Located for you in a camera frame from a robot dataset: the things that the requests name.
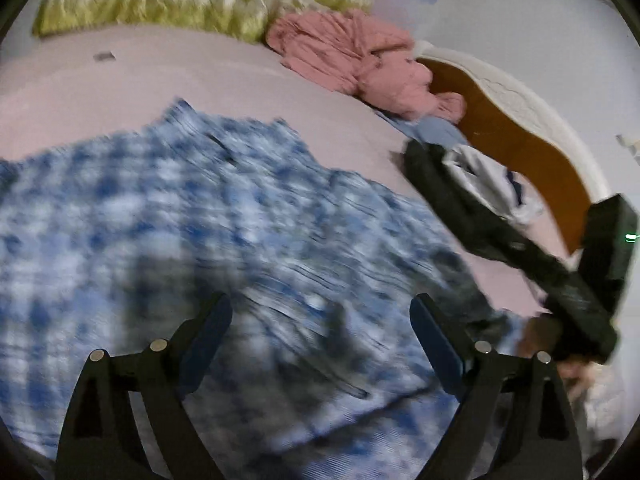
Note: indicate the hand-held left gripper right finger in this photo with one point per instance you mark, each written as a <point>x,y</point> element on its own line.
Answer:
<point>440,350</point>

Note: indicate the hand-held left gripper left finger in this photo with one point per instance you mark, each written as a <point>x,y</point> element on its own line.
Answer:
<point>200,355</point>

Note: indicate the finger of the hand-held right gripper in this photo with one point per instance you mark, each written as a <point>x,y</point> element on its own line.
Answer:
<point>537,262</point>

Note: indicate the blue plaid shirt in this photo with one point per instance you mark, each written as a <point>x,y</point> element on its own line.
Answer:
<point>175,240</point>

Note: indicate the person's right hand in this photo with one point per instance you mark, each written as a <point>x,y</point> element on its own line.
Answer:
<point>540,337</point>

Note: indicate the white garment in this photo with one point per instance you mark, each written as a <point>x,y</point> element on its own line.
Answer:
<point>495,185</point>

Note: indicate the black garment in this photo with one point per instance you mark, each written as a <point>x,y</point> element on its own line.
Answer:
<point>445,190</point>

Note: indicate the white and wooden headboard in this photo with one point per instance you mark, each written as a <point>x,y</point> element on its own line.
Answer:
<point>525,125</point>

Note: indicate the light blue cloth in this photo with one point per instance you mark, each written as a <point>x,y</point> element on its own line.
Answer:
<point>430,130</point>

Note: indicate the pink quilt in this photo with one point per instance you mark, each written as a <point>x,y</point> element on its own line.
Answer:
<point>350,60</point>

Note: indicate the pink bed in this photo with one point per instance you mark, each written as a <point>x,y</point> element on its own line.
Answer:
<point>150,70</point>

